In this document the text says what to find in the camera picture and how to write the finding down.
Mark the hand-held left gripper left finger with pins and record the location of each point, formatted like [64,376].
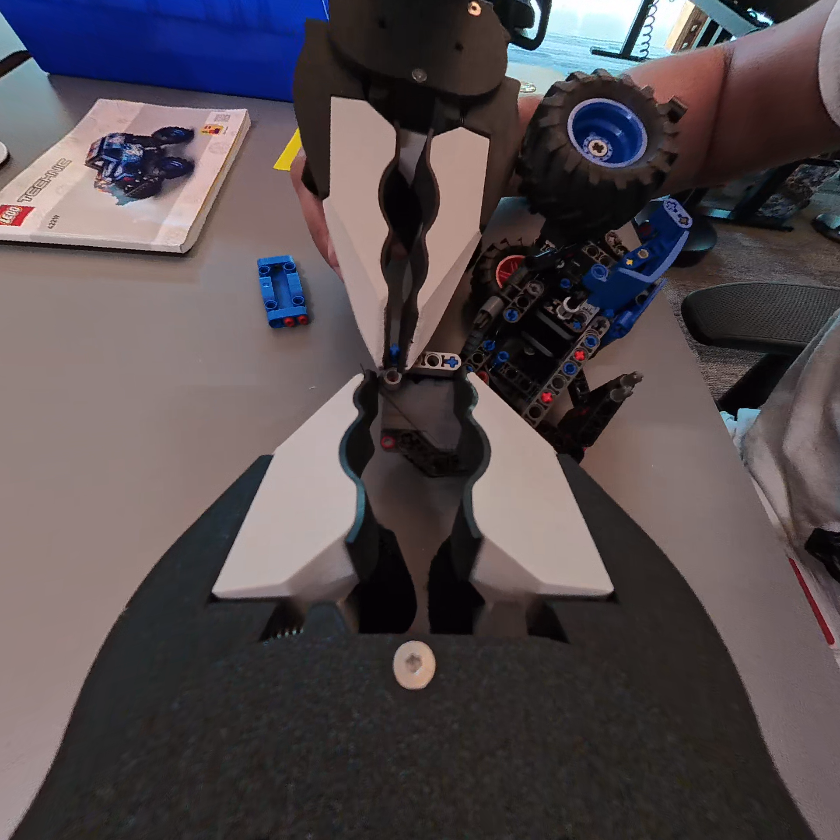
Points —
[295,512]

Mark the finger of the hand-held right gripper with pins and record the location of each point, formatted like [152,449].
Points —
[354,197]
[459,197]

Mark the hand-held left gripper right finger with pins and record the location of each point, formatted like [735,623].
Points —
[531,512]

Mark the light grey lego beam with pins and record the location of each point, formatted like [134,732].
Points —
[434,362]

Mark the black and blue lego truck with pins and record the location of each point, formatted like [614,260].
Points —
[558,341]

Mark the person's right forearm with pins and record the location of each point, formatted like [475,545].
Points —
[754,98]

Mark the blue lego panel piece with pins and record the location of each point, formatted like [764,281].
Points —
[283,289]

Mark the lego instruction booklet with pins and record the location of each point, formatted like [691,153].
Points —
[131,190]

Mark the person's right hand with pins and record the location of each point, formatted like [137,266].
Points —
[315,223]

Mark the yellow paper sheet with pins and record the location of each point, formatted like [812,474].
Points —
[289,152]

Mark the blue storage box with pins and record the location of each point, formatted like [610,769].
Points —
[164,46]

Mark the black round foot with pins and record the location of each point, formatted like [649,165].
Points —
[699,239]

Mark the white red-striped packet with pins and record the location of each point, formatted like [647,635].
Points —
[810,600]

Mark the black mesh office chair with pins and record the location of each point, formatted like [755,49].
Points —
[754,315]

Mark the black desk frame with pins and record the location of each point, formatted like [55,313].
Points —
[630,33]

